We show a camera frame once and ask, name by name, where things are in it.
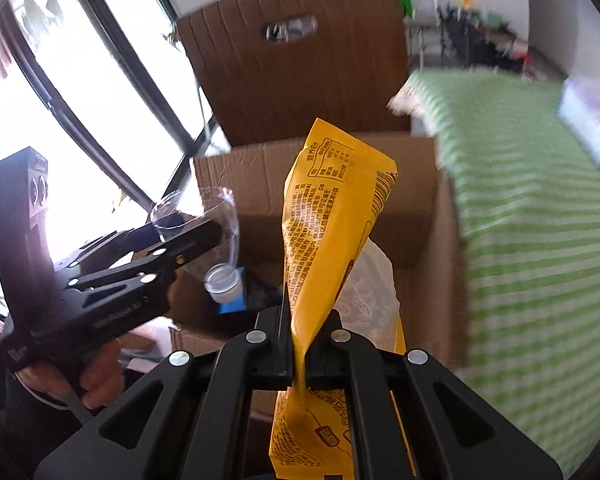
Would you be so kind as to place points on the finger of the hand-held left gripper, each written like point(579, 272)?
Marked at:
point(190, 240)
point(155, 270)

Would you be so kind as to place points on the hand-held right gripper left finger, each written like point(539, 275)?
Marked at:
point(275, 345)

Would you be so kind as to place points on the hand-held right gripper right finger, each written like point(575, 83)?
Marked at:
point(325, 355)

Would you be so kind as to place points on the clear plastic bottle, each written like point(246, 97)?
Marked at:
point(223, 280)

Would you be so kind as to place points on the brown cardboard box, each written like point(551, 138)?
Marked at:
point(260, 185)

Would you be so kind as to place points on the yellow snack packet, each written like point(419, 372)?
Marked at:
point(320, 220)

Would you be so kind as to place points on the person's left forearm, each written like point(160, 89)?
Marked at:
point(20, 435)

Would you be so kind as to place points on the person's left hand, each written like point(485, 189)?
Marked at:
point(102, 372)

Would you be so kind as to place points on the blue packet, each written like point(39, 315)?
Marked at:
point(234, 306)

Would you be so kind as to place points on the green checked tablecloth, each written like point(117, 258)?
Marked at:
point(520, 235)

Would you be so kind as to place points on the green bag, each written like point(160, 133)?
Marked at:
point(405, 0)

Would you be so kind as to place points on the purple tissue pack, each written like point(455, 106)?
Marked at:
point(590, 120)

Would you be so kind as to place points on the black window frame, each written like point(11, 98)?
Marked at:
point(145, 45)

